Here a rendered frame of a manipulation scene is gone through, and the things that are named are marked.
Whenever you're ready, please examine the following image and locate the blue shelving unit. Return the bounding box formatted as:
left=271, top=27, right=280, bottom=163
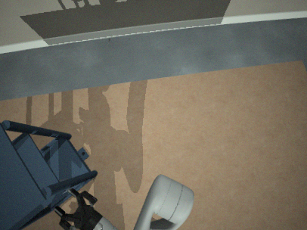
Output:
left=0, top=120, right=98, bottom=230

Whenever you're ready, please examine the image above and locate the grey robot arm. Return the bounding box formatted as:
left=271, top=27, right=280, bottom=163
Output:
left=93, top=175, right=194, bottom=230

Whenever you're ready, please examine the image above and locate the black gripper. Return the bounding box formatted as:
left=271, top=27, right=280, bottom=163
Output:
left=54, top=188, right=103, bottom=230

